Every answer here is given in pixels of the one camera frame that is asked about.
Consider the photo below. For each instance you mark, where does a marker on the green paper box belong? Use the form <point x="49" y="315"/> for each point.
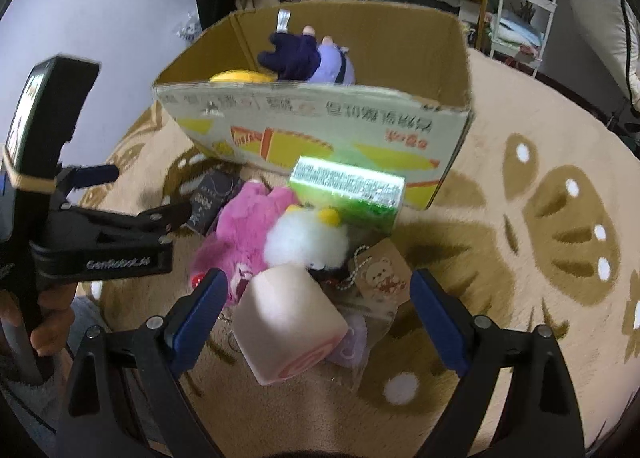
<point x="350" y="193"/>

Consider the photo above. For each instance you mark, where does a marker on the cardboard box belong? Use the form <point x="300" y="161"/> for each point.
<point x="350" y="87"/>

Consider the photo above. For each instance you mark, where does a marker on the white pillow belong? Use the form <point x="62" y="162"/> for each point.
<point x="600" y="12"/>

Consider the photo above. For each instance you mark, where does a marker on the black printed packet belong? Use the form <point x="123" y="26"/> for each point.
<point x="210" y="198"/>

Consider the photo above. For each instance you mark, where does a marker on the brown bear tag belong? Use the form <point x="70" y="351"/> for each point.
<point x="382" y="275"/>

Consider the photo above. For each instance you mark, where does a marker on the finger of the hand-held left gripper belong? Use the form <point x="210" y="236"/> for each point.
<point x="160" y="219"/>

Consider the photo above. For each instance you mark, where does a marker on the pink cake roll plush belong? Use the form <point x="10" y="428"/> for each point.
<point x="287" y="323"/>

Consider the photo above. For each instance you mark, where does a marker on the white trolley cart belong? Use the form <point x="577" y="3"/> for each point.
<point x="520" y="22"/>

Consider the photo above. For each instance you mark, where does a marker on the purple plush doll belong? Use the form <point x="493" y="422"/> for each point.
<point x="310" y="57"/>

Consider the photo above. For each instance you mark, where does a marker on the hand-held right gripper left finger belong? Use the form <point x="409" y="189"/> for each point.
<point x="200" y="310"/>

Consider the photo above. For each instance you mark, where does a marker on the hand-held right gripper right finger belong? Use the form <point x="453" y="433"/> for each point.
<point x="440" y="318"/>

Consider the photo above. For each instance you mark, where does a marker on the purple plastic pouch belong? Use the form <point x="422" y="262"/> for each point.
<point x="350" y="345"/>

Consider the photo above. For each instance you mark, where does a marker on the yellow plush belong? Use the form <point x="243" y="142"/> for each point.
<point x="240" y="76"/>

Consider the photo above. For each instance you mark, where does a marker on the pink bear plush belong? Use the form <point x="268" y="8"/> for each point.
<point x="245" y="233"/>

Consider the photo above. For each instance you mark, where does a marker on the person's left hand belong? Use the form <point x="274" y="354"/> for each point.
<point x="47" y="313"/>

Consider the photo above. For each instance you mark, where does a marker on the white fluffy plush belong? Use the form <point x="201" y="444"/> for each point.
<point x="307" y="238"/>

